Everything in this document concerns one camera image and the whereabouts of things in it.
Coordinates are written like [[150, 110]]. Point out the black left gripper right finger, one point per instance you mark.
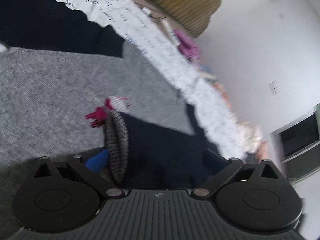
[[252, 197]]

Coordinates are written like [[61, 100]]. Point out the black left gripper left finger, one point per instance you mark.
[[59, 196]]

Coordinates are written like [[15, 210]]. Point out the grey navy knit sweater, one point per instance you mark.
[[69, 86]]

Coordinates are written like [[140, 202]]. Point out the pile of colourful clothes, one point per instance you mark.
[[250, 136]]

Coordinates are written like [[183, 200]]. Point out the purple cloth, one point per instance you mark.
[[187, 47]]

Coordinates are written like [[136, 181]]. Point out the white remote control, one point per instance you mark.
[[170, 32]]

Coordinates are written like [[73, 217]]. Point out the white bedsheet with blue script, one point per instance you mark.
[[133, 25]]

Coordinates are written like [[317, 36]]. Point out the dark window with white frame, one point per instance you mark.
[[297, 144]]

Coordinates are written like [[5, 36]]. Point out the white wall socket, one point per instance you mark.
[[273, 87]]

